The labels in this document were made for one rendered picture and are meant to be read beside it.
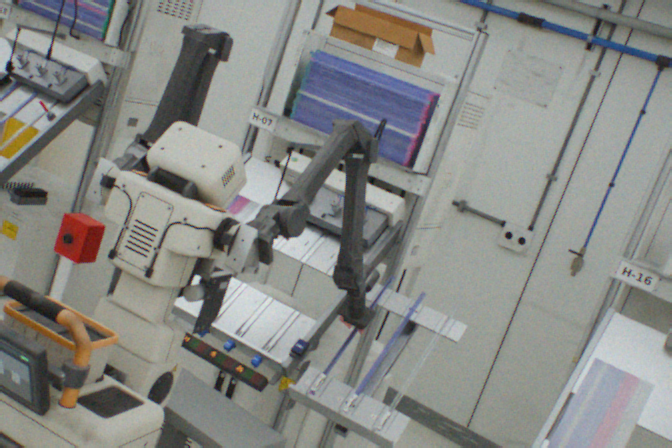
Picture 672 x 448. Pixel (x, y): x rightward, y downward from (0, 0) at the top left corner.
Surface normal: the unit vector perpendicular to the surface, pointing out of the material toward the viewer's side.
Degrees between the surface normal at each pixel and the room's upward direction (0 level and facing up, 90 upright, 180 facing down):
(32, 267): 90
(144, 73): 90
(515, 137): 90
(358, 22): 80
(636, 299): 90
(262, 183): 43
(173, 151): 47
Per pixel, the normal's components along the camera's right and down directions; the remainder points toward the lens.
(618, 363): -0.07, -0.64
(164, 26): 0.83, 0.38
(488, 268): -0.45, 0.02
